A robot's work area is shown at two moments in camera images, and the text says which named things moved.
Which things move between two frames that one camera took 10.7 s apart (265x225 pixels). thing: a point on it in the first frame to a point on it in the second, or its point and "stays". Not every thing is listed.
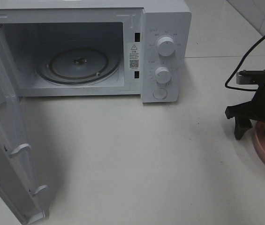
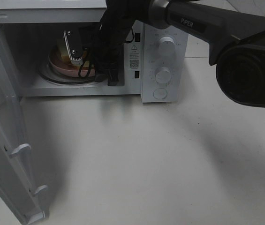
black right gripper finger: [241, 124] to [101, 77]
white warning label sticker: [134, 56] stays
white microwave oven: [97, 48] stays
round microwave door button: [160, 93] stays
